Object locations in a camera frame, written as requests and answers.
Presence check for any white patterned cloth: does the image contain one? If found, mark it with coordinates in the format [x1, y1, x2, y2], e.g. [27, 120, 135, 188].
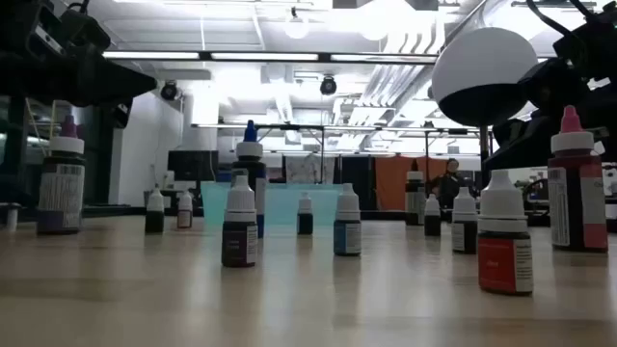
[283, 153, 323, 185]

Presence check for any small red-label colouring bottle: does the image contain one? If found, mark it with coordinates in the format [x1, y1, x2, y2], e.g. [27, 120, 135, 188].
[476, 168, 535, 296]

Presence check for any black partition panel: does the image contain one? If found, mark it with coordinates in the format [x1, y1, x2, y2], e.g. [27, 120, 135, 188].
[340, 156, 377, 211]

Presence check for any black computer monitor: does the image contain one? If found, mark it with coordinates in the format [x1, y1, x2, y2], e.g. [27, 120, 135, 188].
[167, 149, 220, 183]

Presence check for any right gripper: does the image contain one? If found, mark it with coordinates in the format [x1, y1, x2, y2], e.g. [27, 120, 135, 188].
[484, 3, 617, 172]

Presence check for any long white light bar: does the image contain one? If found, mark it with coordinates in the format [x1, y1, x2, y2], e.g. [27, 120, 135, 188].
[102, 50, 439, 65]

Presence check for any small white-capped colouring bottle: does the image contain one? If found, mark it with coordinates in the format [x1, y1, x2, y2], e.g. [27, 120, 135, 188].
[423, 194, 443, 237]
[296, 191, 314, 236]
[175, 191, 195, 230]
[145, 186, 166, 236]
[451, 186, 479, 255]

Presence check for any large purple-capped colouring bottle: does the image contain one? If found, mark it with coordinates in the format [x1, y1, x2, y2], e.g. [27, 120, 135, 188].
[37, 114, 87, 236]

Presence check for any white globe lamp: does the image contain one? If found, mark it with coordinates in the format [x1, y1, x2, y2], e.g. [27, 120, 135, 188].
[431, 26, 540, 227]

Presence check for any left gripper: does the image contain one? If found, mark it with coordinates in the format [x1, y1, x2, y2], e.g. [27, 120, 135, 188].
[0, 0, 158, 130]

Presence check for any black metal workstation frame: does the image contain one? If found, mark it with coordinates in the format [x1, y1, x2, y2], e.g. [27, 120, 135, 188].
[191, 122, 494, 213]

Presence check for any black aluminium rig frame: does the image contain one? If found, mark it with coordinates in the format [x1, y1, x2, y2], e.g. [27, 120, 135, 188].
[0, 204, 617, 234]

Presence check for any teal translucent plastic bin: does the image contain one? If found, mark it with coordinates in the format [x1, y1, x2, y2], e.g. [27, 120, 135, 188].
[200, 181, 344, 227]

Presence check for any person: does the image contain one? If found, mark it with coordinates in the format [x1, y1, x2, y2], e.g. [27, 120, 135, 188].
[430, 157, 472, 211]

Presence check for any small purple-label colouring bottle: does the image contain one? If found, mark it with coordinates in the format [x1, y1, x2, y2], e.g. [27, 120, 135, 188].
[221, 173, 258, 269]

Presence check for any small white cylinder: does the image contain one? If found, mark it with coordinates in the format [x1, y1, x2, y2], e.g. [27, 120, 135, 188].
[0, 201, 23, 231]

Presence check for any small blue-label colouring bottle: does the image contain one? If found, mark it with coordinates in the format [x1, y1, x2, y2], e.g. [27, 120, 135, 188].
[333, 182, 362, 257]

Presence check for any orange curtain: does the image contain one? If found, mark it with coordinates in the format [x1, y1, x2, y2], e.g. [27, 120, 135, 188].
[374, 154, 452, 212]

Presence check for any large dark-capped colouring bottle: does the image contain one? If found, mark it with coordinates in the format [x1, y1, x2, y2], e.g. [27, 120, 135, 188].
[404, 158, 426, 227]

